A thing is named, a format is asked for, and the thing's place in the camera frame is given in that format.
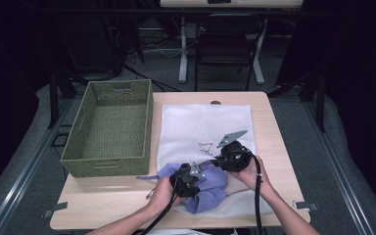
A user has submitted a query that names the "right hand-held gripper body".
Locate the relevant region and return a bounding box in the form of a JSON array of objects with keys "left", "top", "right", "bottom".
[{"left": 214, "top": 129, "right": 255, "bottom": 173}]

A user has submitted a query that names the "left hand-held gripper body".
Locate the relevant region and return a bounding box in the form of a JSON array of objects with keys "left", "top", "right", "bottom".
[{"left": 168, "top": 161, "right": 208, "bottom": 199}]

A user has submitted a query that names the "purple cloth garment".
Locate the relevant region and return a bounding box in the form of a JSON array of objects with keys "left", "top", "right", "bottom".
[{"left": 135, "top": 161, "right": 230, "bottom": 215}]

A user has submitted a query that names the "white mesh laundry bag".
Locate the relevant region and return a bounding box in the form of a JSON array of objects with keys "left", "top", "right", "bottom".
[{"left": 145, "top": 103, "right": 274, "bottom": 218}]

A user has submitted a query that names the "green woven basket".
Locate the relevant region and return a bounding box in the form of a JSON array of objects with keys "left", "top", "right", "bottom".
[{"left": 60, "top": 78, "right": 155, "bottom": 178}]

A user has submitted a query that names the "person's right hand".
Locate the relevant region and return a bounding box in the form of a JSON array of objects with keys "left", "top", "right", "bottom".
[{"left": 227, "top": 156, "right": 272, "bottom": 199}]

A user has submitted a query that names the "person's left hand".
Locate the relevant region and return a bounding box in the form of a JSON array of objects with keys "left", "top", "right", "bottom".
[{"left": 146, "top": 175, "right": 186, "bottom": 213}]

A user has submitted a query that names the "person's white clothing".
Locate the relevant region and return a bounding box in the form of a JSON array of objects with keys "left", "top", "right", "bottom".
[{"left": 146, "top": 227, "right": 240, "bottom": 235}]

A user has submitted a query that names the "black metal stand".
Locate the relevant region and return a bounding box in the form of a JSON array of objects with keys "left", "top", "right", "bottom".
[
  {"left": 267, "top": 70, "right": 328, "bottom": 133},
  {"left": 46, "top": 62, "right": 79, "bottom": 130}
]

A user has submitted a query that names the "white desk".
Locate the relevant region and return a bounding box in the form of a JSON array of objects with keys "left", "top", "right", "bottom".
[{"left": 160, "top": 0, "right": 304, "bottom": 85}]

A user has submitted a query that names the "black folding chair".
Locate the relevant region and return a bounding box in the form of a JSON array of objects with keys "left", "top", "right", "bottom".
[{"left": 194, "top": 13, "right": 266, "bottom": 92}]

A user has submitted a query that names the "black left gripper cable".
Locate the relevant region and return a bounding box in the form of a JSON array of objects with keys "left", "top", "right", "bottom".
[{"left": 139, "top": 175, "right": 181, "bottom": 235}]

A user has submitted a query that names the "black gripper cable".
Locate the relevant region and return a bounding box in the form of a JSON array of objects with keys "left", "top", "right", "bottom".
[
  {"left": 139, "top": 175, "right": 181, "bottom": 235},
  {"left": 241, "top": 147, "right": 264, "bottom": 235}
]

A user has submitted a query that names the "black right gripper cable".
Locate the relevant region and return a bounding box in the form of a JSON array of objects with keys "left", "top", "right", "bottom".
[{"left": 241, "top": 147, "right": 264, "bottom": 235}]

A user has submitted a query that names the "grey metal table bracket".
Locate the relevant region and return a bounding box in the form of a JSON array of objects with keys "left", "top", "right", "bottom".
[
  {"left": 42, "top": 201, "right": 69, "bottom": 218},
  {"left": 292, "top": 200, "right": 319, "bottom": 212}
]

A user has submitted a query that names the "metal floor rail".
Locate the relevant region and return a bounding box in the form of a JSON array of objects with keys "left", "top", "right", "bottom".
[
  {"left": 0, "top": 97, "right": 76, "bottom": 235},
  {"left": 302, "top": 97, "right": 376, "bottom": 235}
]

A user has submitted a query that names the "black floor cable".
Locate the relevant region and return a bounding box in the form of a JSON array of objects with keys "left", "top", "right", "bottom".
[{"left": 120, "top": 63, "right": 181, "bottom": 93}]

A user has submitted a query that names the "white floor cable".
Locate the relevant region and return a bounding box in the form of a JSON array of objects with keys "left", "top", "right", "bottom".
[{"left": 141, "top": 40, "right": 197, "bottom": 59}]

